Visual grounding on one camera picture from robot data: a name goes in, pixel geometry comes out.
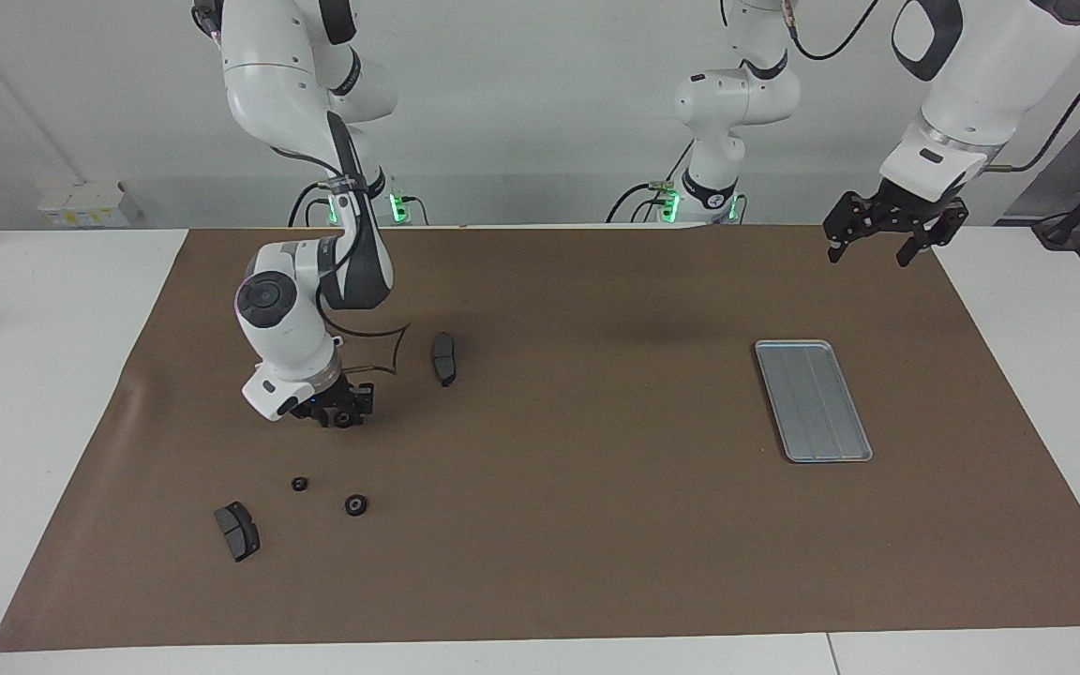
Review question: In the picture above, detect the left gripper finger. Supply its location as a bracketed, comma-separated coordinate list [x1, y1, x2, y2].
[894, 199, 970, 269]
[822, 190, 883, 264]

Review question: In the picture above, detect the slim dark brake pad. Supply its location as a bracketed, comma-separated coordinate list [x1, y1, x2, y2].
[431, 331, 458, 388]

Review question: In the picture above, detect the black base cable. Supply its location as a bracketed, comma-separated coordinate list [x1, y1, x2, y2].
[606, 141, 696, 224]
[289, 178, 330, 228]

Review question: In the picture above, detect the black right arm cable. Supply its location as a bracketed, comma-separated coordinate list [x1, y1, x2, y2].
[292, 150, 412, 376]

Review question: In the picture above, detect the black left base cable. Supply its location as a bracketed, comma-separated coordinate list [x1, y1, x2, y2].
[606, 141, 696, 224]

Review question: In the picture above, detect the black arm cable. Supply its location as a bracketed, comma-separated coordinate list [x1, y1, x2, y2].
[784, 0, 1080, 175]
[292, 150, 412, 376]

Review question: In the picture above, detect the white wall socket box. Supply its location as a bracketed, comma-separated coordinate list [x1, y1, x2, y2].
[37, 181, 143, 228]

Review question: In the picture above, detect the brown paper table mat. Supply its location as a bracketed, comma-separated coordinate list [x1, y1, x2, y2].
[0, 223, 1080, 653]

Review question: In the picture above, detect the silver metal tray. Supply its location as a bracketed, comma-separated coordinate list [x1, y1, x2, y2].
[754, 339, 875, 464]

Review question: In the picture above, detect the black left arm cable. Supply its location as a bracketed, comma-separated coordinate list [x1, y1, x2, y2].
[784, 0, 1080, 175]

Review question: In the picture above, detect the black right base cable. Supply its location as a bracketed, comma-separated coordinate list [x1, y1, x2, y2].
[289, 178, 330, 228]

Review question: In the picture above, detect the split-face dark brake pad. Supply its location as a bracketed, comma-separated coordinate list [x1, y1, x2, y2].
[213, 502, 262, 563]

